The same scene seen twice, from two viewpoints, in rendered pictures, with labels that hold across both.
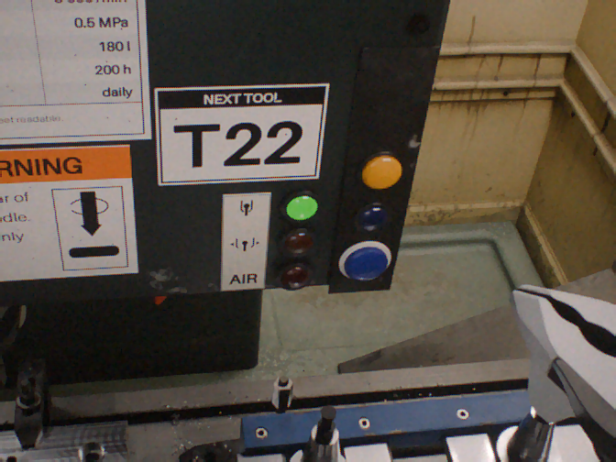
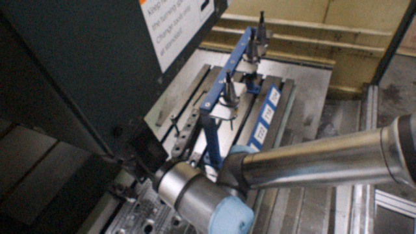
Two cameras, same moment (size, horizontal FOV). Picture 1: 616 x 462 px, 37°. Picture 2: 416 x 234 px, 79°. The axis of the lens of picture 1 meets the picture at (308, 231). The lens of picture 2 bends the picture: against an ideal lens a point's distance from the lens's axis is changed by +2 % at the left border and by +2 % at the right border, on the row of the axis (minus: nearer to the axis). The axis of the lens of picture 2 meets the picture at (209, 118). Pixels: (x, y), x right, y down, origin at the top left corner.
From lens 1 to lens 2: 0.50 m
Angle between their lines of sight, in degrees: 31
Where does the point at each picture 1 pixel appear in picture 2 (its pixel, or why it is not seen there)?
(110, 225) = not seen: outside the picture
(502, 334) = (181, 80)
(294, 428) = (211, 96)
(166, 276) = (218, 8)
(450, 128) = not seen: hidden behind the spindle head
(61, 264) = (199, 18)
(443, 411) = (229, 65)
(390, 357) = (164, 110)
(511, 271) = not seen: hidden behind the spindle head
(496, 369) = (197, 79)
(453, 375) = (191, 88)
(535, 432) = (254, 43)
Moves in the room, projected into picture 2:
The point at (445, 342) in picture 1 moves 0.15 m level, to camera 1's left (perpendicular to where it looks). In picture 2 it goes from (171, 95) to (155, 110)
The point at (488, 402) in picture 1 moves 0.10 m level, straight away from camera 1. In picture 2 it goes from (233, 56) to (217, 43)
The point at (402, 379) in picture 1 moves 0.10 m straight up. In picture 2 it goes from (184, 99) to (180, 84)
